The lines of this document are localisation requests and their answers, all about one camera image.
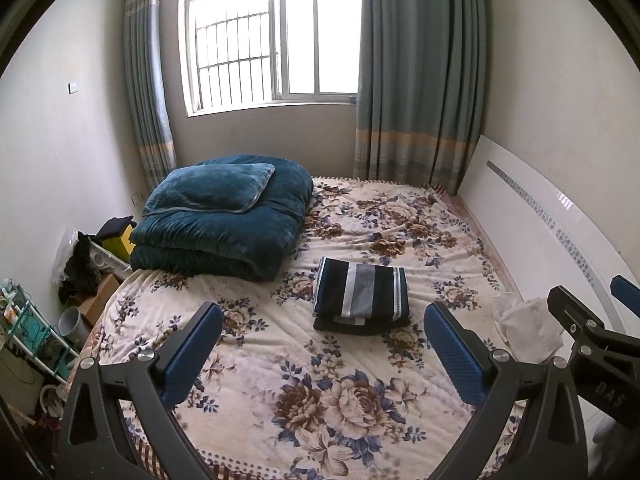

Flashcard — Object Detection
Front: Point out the barred window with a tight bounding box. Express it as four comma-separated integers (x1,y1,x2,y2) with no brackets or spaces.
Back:
178,0,364,117

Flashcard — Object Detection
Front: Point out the grey bucket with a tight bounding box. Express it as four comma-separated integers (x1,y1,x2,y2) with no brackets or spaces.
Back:
57,306,91,349

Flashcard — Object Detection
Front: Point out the white glossy headboard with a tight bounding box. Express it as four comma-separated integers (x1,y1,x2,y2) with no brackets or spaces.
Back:
457,134,640,356

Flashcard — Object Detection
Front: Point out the narrow blue-grey curtain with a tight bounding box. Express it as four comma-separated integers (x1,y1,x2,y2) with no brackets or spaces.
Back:
123,0,179,192

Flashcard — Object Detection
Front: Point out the wide blue-grey curtain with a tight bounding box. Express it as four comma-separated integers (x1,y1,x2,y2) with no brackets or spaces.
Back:
352,0,489,197

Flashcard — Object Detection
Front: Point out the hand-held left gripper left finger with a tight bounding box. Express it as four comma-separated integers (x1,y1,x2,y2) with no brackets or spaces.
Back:
58,301,225,480

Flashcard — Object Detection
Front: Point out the white plastic container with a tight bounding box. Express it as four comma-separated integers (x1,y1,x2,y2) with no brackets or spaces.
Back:
89,241,132,276

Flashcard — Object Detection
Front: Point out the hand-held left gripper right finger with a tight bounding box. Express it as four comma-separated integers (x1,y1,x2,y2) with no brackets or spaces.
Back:
423,302,599,480

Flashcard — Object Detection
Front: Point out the cardboard box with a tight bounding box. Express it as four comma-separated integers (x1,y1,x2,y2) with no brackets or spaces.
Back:
67,272,121,329

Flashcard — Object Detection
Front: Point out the black cloth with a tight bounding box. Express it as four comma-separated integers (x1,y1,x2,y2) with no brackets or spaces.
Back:
94,215,137,241

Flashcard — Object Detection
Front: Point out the dark striped knit sweater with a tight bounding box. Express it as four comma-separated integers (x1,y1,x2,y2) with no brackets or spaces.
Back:
312,256,412,337

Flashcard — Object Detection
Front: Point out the folded teal velvet quilt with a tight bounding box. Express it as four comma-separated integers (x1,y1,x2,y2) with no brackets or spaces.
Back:
129,154,315,283

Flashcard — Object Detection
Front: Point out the teal velvet pillow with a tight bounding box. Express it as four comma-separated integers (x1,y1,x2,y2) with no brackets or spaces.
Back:
143,162,276,217

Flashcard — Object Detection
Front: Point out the white wire rack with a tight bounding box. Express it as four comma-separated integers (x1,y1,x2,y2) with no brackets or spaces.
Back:
0,277,81,387

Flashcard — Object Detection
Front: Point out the dark clothes pile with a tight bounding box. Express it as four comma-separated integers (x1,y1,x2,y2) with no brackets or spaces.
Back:
58,232,104,306

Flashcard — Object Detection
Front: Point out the white cloth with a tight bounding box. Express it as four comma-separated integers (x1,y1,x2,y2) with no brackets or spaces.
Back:
491,291,566,367

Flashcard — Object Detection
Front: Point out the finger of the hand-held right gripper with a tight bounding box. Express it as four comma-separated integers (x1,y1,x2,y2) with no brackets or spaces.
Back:
610,274,640,309
547,284,610,342

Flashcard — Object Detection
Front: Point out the clear plastic bag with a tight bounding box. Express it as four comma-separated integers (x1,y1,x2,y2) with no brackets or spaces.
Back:
59,224,91,282

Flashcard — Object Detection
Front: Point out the yellow box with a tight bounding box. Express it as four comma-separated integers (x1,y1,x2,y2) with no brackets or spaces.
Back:
102,224,136,264

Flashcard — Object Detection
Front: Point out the floral fleece blanket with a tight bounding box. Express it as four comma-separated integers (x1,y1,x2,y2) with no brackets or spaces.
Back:
81,176,527,480

